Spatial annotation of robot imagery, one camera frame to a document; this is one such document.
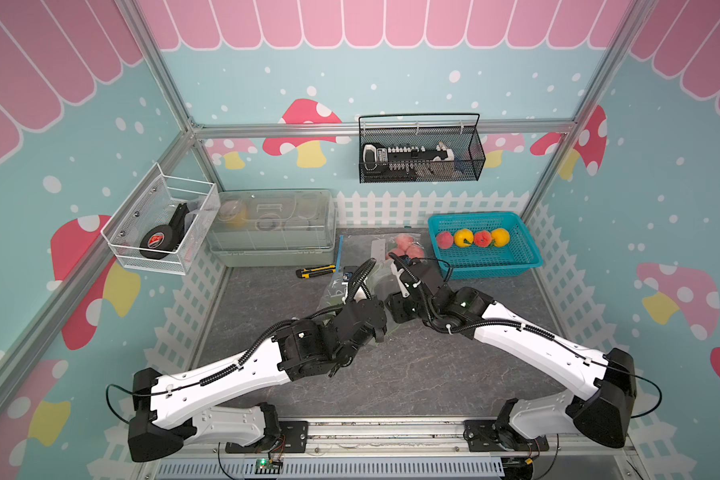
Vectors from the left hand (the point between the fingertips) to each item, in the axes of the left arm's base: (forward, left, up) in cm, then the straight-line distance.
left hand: (378, 304), depth 67 cm
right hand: (+5, -3, -7) cm, 9 cm away
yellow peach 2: (+41, -46, -21) cm, 65 cm away
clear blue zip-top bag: (+40, +9, -27) cm, 49 cm away
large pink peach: (+35, -7, -22) cm, 42 cm away
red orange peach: (+41, -39, -21) cm, 60 cm away
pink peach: (+38, -10, -20) cm, 44 cm away
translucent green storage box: (+36, +35, -13) cm, 51 cm away
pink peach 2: (+34, -14, -21) cm, 42 cm away
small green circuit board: (-29, +27, -30) cm, 49 cm away
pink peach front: (+41, -25, -22) cm, 53 cm away
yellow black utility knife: (+28, +25, -27) cm, 46 cm away
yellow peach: (+41, -32, -21) cm, 56 cm away
